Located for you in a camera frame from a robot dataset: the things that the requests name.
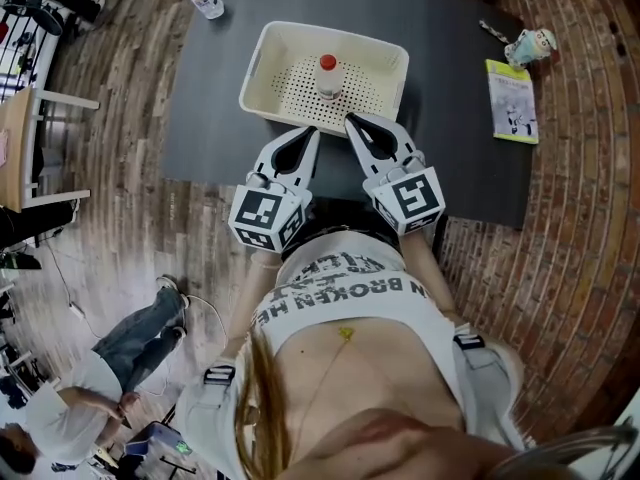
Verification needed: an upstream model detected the white metal-frame table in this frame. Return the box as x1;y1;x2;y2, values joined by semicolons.
0;0;65;105

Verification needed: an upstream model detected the yellow-green booklet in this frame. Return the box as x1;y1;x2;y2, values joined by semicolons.
484;58;541;145

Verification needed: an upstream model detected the wooden desk with white legs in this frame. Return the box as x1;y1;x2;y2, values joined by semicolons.
0;86;101;214

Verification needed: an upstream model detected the person's left forearm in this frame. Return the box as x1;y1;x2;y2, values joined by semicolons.
219;250;287;360

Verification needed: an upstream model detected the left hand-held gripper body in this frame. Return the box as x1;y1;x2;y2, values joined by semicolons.
228;170;314;255

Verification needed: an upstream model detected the cartoon figurine toy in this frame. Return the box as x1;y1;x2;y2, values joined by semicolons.
503;27;559;71

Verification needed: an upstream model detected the person's white printed shirt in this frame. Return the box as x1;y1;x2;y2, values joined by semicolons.
177;230;526;480

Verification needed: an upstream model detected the gold pendant necklace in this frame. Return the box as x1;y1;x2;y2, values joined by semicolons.
298;323;417;434

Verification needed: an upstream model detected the dark grey table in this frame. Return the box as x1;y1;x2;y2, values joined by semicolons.
162;0;535;259

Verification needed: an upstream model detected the red-capped white bottle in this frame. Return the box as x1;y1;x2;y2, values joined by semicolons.
314;53;346;103

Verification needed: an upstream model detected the white cable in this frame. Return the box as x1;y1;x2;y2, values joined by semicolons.
183;294;230;343

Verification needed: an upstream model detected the grey shoulder strap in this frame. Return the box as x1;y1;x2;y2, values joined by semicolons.
177;361;240;472
451;331;525;450

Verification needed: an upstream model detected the person's right forearm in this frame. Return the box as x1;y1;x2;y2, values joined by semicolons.
401;230;457;319

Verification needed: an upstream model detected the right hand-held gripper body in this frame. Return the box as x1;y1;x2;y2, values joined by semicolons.
361;150;448;237

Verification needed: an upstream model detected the cream perforated plastic basket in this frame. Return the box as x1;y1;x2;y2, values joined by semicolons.
238;20;410;137

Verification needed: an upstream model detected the patterned strap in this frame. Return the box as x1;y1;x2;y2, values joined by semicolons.
478;18;512;46

